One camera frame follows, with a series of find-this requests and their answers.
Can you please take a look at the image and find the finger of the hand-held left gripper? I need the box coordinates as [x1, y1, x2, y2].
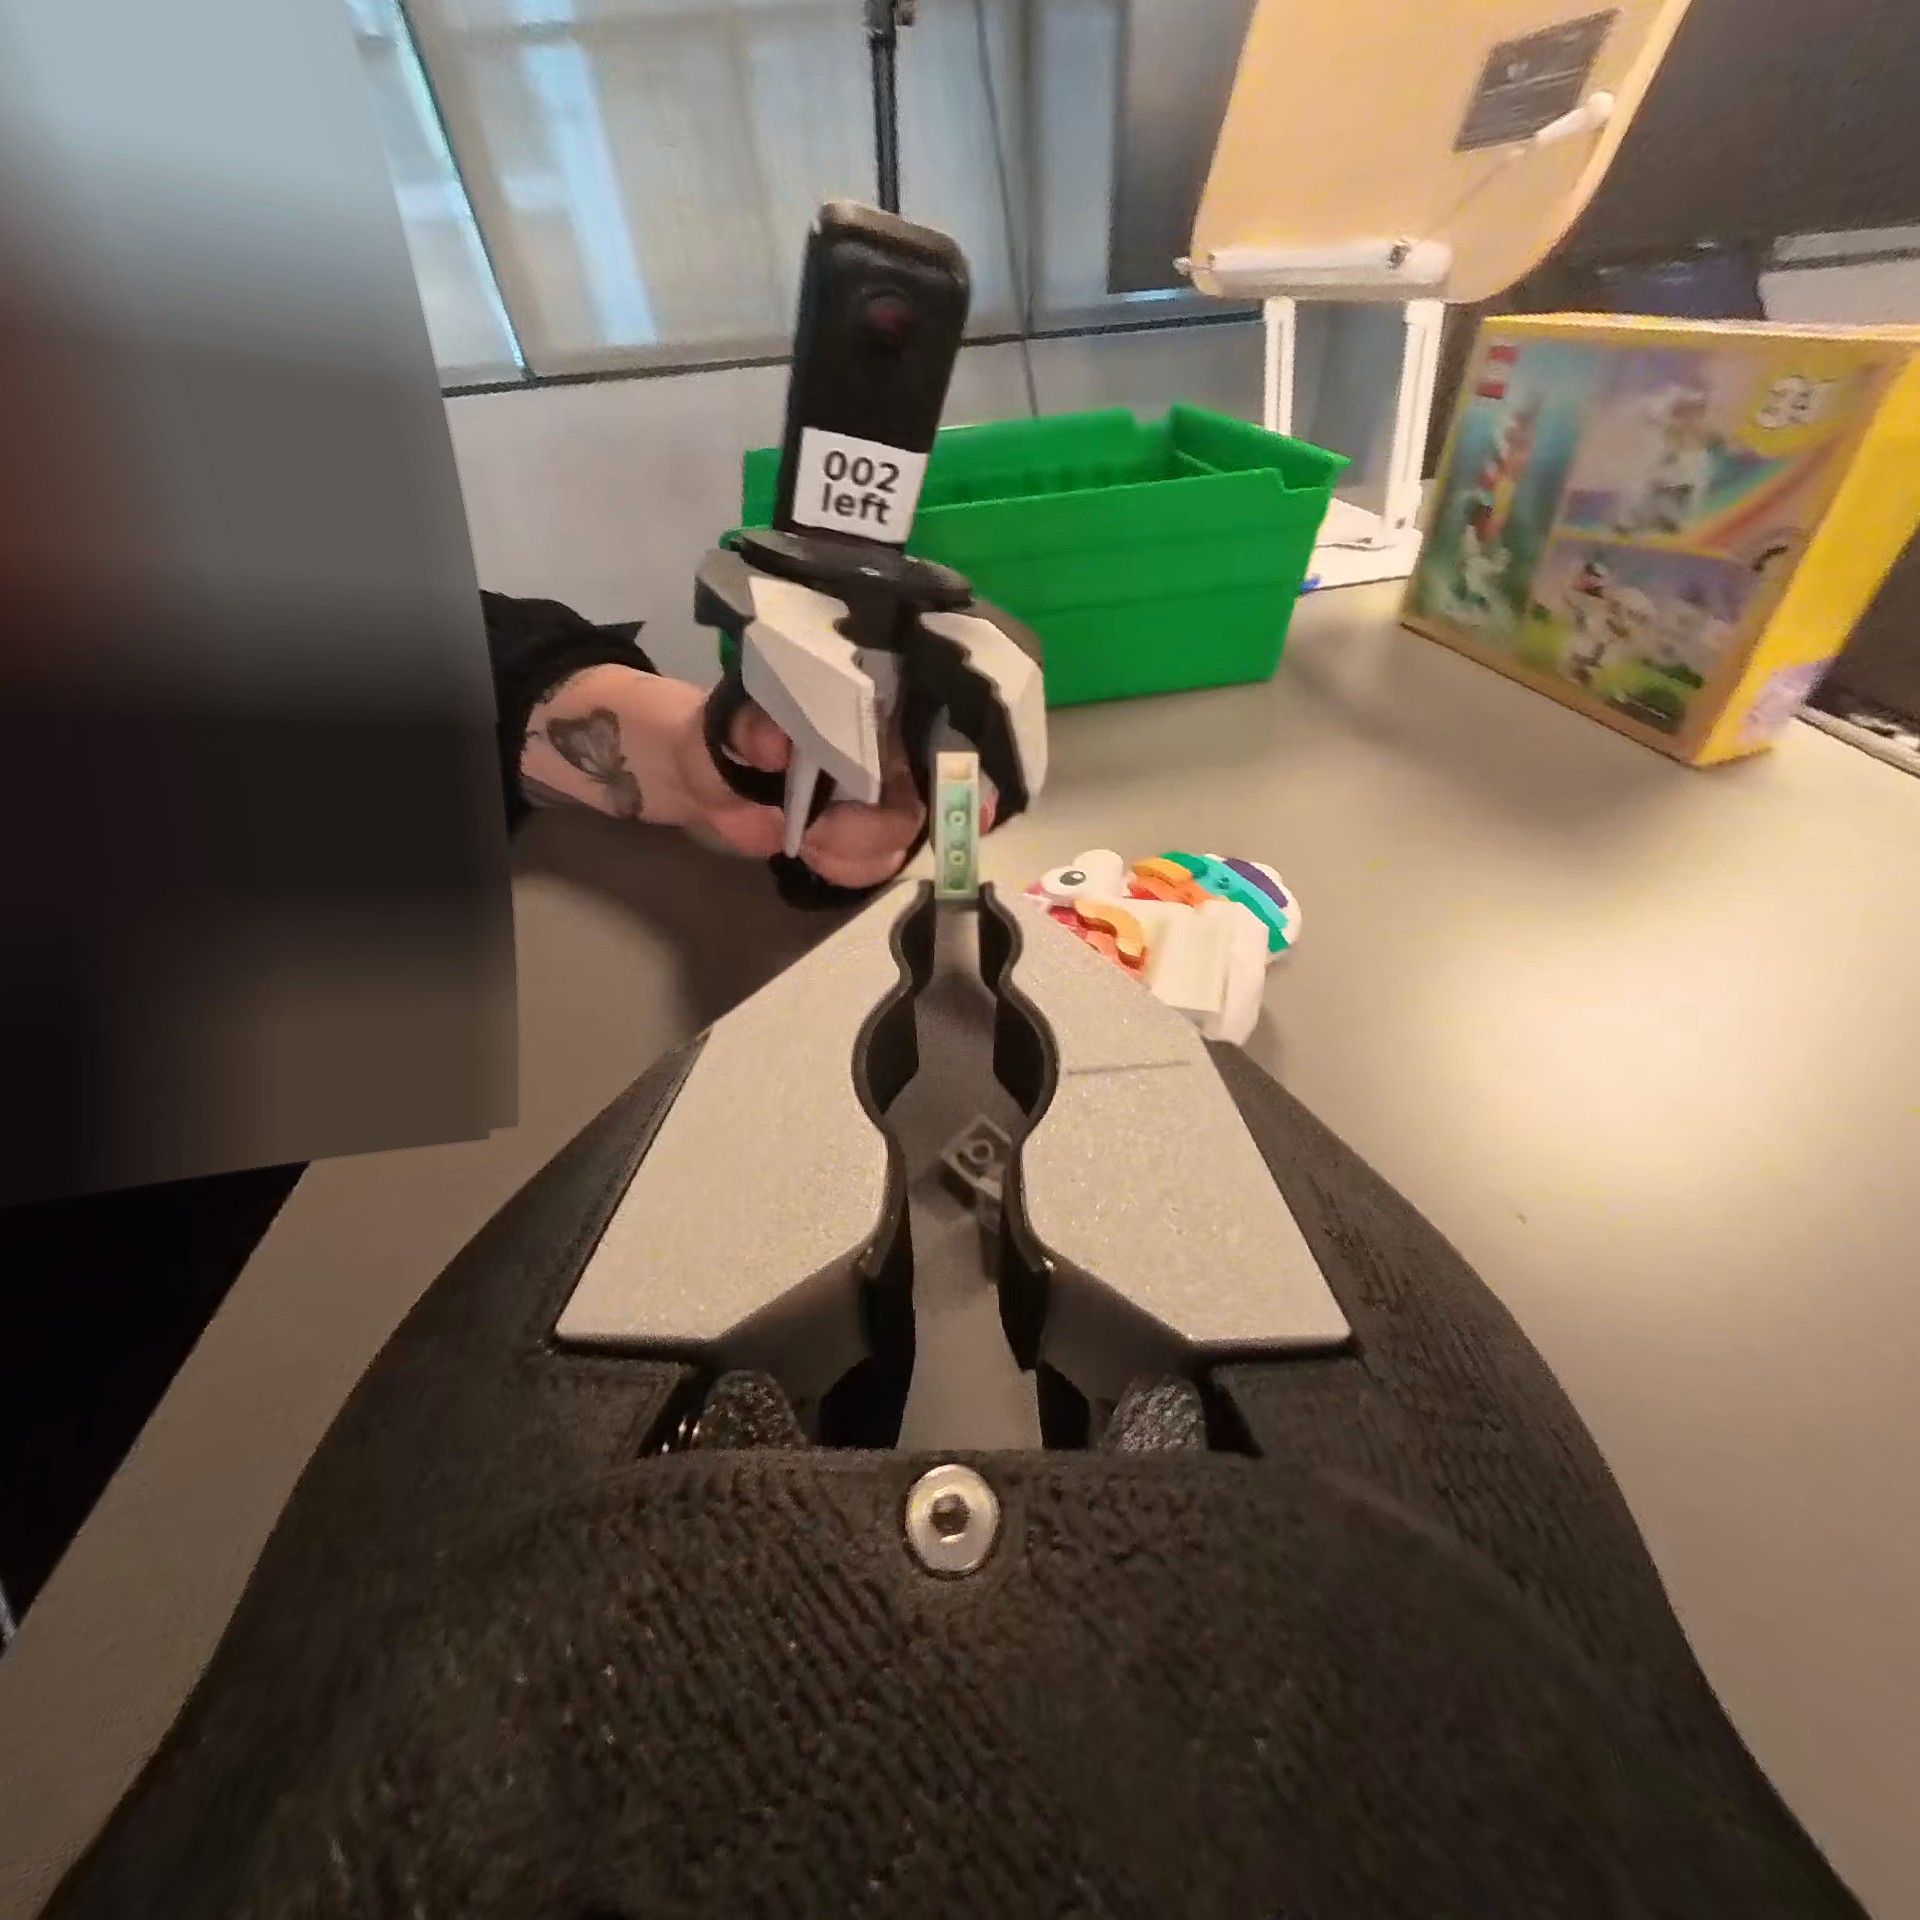
[904, 604, 1052, 838]
[742, 574, 905, 805]

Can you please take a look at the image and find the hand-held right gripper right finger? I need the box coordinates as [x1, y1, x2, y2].
[974, 884, 1351, 1374]

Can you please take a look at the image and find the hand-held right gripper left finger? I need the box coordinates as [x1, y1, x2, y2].
[552, 884, 931, 1374]

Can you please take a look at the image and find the pale green lego plate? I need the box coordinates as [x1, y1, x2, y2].
[928, 750, 985, 907]

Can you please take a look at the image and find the person's left forearm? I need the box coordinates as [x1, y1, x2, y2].
[480, 590, 664, 834]

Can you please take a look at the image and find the dark grey lego piece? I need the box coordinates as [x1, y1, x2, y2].
[938, 1117, 1025, 1245]

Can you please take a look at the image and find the white lego unicorn model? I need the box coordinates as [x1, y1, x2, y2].
[1022, 847, 1305, 1047]

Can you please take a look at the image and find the yellow lego set box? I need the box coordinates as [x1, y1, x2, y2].
[1401, 312, 1920, 771]

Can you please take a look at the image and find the person's left hand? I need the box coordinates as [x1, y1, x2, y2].
[517, 668, 931, 895]

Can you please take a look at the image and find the green plastic bin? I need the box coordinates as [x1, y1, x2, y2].
[742, 404, 1351, 712]

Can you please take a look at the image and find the black tripod pole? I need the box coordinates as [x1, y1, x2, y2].
[862, 0, 920, 225]

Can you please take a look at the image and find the white metal stand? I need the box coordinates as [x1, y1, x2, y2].
[1261, 291, 1451, 547]

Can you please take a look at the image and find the light wooden board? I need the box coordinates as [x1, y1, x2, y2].
[1187, 0, 1688, 304]

